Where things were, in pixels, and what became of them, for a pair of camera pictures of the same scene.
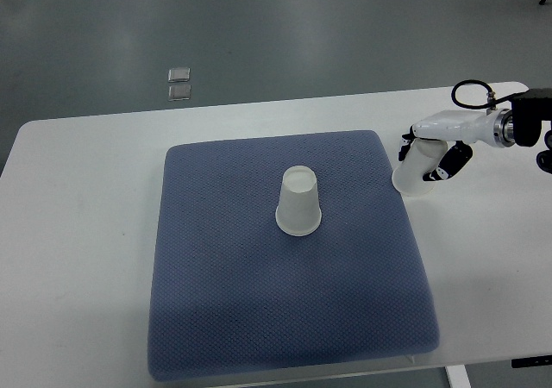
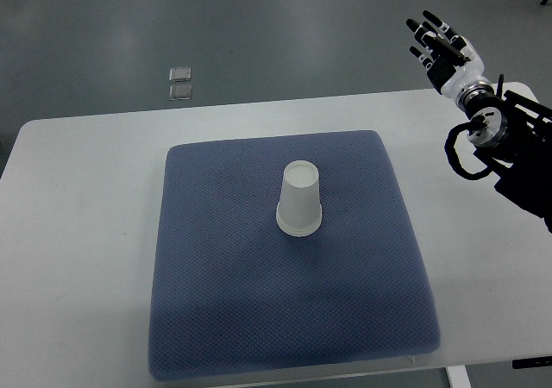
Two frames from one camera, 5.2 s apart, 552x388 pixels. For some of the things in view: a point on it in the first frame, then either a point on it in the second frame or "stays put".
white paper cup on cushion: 298,212 stays put
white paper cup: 423,156 -> 299,210
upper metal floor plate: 178,74 stays put
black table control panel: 531,361 stays put
